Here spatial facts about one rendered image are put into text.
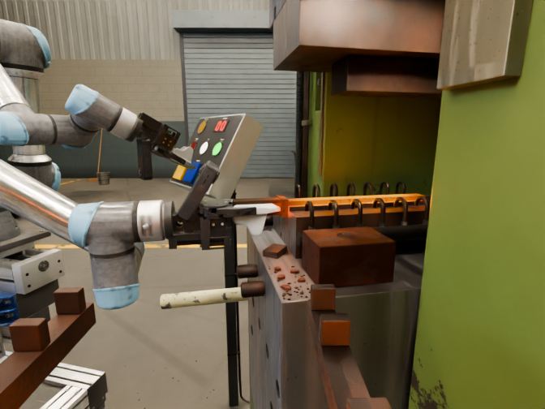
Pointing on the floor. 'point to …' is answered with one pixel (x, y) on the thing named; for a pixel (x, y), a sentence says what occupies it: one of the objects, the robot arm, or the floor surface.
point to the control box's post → (231, 323)
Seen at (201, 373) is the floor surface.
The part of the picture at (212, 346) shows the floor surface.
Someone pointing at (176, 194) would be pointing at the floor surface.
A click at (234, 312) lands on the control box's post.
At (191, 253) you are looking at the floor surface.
